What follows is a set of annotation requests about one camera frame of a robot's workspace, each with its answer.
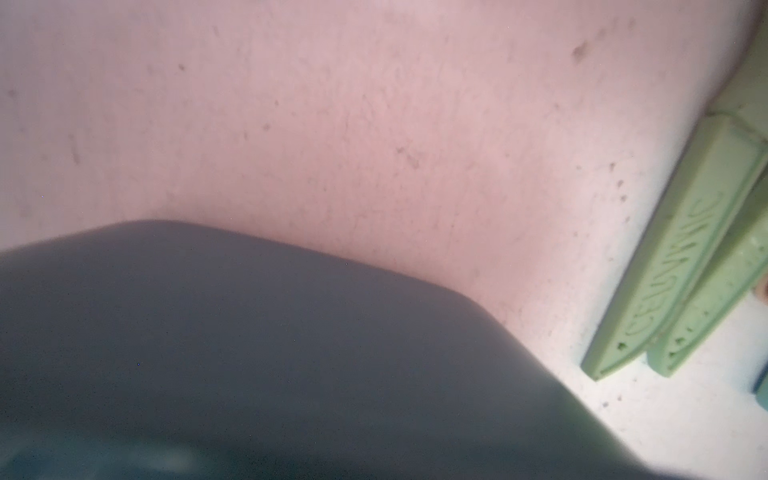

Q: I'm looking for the teal knife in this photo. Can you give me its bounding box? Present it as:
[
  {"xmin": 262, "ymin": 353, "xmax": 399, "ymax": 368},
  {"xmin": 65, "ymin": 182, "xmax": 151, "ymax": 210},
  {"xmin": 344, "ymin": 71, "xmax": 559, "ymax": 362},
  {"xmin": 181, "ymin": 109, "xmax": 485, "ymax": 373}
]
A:
[{"xmin": 754, "ymin": 367, "xmax": 768, "ymax": 411}]

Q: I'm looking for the dark teal storage tray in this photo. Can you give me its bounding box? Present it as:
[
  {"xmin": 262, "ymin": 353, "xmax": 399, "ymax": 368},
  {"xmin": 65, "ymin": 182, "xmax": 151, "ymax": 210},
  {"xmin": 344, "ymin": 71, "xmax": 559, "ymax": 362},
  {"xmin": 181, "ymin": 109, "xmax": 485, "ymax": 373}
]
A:
[{"xmin": 1, "ymin": 221, "xmax": 657, "ymax": 479}]

